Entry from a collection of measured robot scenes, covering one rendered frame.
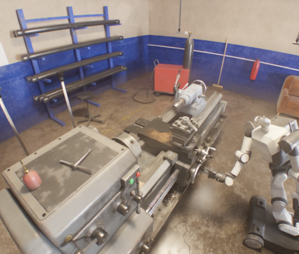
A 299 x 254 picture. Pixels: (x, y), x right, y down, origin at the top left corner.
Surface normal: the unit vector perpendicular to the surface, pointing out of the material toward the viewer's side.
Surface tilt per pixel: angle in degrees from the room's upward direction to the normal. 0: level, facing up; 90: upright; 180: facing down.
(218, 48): 90
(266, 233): 0
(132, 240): 32
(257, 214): 0
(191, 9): 90
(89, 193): 45
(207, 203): 0
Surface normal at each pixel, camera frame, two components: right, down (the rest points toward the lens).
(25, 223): 0.00, -0.82
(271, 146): -0.60, 0.43
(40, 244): 0.59, -0.33
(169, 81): -0.25, 0.55
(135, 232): 0.44, -0.52
